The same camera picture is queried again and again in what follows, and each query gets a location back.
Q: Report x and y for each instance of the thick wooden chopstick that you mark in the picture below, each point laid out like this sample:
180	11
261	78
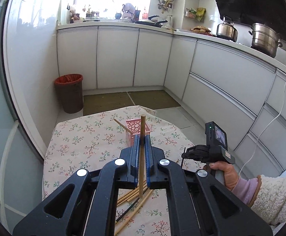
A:
141	203

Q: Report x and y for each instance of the pink perforated utensil holder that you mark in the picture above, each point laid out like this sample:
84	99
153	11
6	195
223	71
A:
134	125

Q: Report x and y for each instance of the long wooden chopstick top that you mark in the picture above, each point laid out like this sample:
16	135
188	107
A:
123	126

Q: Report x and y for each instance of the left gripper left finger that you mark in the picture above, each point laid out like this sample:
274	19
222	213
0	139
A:
85	204

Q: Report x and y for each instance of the white fleece sleeve forearm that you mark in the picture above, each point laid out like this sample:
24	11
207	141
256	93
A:
266	196

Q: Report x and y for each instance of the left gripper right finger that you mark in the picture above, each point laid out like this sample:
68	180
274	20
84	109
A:
198	204

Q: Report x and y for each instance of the black frying pan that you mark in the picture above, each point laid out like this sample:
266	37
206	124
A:
152	21

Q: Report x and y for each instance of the black chopstick long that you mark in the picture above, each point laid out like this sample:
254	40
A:
123	212

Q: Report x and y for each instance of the person right hand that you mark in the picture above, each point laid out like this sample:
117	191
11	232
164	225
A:
230	175

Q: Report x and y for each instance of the steel stock pot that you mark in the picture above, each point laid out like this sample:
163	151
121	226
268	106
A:
265	39

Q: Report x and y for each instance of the wooden chopstick bundle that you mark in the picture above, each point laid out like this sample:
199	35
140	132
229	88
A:
129	200

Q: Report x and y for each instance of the steel kettle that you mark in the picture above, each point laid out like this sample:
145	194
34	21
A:
226	30

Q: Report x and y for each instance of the brown trash bin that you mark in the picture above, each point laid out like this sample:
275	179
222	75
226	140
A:
69	90

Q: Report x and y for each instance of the floral tablecloth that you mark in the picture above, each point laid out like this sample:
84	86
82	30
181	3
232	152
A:
89	142

